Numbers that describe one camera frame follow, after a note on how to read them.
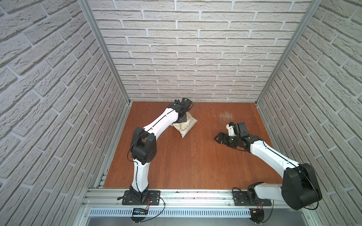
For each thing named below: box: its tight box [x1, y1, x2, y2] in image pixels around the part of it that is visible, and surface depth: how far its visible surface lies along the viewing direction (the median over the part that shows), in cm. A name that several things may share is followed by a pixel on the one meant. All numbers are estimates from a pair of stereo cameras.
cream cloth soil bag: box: [170, 111, 198, 139], surface depth 94 cm
